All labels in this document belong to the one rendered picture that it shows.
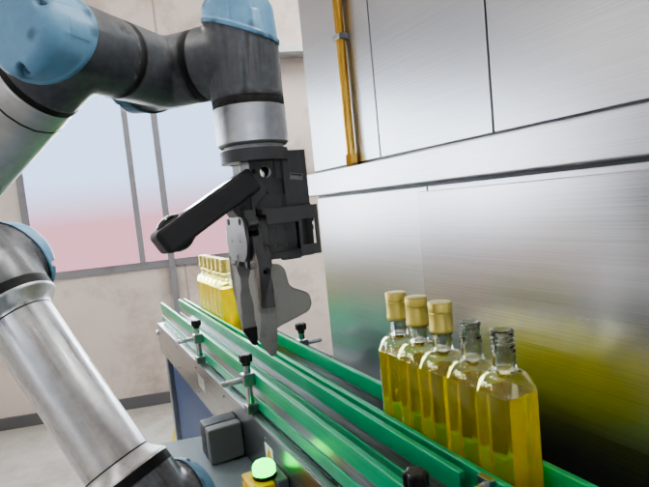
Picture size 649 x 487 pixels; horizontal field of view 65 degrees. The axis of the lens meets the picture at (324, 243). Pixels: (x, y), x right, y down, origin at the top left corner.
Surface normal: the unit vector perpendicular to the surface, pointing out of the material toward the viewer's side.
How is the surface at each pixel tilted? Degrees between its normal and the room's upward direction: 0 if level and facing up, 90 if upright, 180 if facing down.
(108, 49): 105
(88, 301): 90
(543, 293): 90
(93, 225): 90
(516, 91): 90
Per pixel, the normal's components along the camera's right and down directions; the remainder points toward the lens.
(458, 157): -0.88, 0.12
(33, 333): 0.35, -0.44
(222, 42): -0.36, 0.11
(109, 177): 0.20, 0.06
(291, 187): 0.44, 0.03
